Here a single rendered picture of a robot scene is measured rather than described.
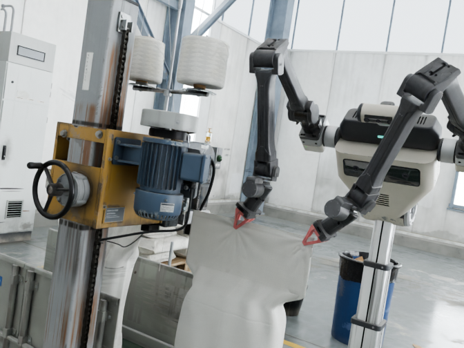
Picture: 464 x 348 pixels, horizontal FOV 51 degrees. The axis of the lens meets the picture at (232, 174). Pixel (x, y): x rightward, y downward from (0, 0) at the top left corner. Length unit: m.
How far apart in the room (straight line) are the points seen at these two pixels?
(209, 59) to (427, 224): 8.32
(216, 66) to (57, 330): 1.00
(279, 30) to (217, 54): 9.18
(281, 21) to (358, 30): 1.62
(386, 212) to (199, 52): 1.01
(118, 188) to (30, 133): 4.07
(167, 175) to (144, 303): 1.12
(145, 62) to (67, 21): 4.95
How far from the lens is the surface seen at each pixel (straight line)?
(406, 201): 2.04
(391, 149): 1.50
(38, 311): 2.22
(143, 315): 2.53
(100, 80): 1.61
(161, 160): 1.51
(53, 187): 1.55
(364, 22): 10.47
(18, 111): 5.55
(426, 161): 1.92
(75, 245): 1.66
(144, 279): 2.49
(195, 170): 1.50
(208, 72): 1.63
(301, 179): 10.34
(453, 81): 1.52
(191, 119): 1.51
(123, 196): 1.65
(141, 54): 1.81
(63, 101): 6.67
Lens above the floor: 1.34
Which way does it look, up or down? 3 degrees down
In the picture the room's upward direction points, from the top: 8 degrees clockwise
